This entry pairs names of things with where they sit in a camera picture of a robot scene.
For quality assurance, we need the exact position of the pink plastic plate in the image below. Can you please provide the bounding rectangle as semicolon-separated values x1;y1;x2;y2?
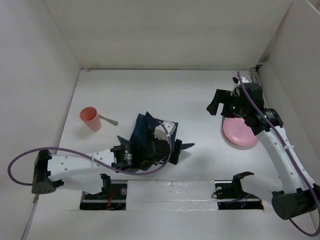
222;117;258;148

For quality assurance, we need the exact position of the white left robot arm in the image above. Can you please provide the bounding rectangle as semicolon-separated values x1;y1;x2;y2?
31;120;182;199

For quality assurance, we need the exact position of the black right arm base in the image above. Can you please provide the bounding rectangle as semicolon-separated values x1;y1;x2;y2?
211;171;264;210

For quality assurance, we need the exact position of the pink plastic cup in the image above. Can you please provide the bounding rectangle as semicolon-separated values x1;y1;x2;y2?
79;106;102;132

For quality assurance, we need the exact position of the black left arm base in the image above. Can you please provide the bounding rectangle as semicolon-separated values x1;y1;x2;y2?
79;174;128;211

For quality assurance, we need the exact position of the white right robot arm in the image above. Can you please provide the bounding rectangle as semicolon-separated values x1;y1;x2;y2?
206;82;320;220

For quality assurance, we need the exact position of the aluminium rail front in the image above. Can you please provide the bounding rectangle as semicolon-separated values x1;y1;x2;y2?
82;178;263;201

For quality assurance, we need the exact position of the dark blue cloth placemat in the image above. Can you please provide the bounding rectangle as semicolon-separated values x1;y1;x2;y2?
117;111;195;151

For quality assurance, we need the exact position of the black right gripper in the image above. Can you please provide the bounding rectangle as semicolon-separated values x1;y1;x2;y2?
206;88;249;119

